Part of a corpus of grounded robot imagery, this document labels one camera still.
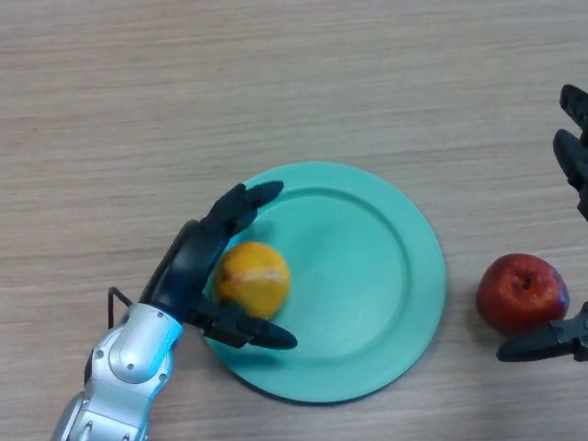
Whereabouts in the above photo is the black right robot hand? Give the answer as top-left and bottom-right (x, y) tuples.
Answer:
(495, 85), (588, 364)

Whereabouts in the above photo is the red apple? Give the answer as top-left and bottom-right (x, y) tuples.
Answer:
(475, 254), (571, 336)

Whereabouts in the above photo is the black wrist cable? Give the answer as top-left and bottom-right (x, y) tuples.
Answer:
(107, 287), (134, 330)

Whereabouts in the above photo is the yellow pear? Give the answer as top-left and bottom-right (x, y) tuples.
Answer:
(214, 242), (292, 321)

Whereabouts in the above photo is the green round plate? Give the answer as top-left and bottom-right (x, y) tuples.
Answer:
(201, 160), (447, 405)

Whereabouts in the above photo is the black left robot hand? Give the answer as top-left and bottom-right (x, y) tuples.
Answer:
(139, 180), (299, 350)

